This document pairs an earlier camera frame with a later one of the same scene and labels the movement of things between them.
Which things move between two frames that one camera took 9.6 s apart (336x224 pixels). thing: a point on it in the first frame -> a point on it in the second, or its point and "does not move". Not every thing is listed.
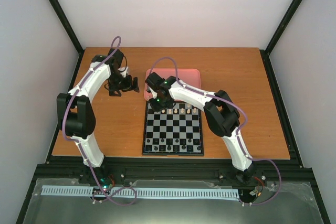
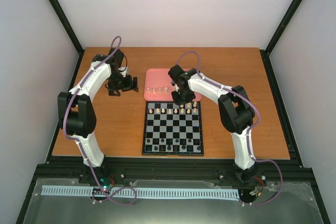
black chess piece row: [173, 145] does not move
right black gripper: [157, 109] -> [178, 102]
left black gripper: [128, 86] does not move
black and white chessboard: [175, 131] does not move
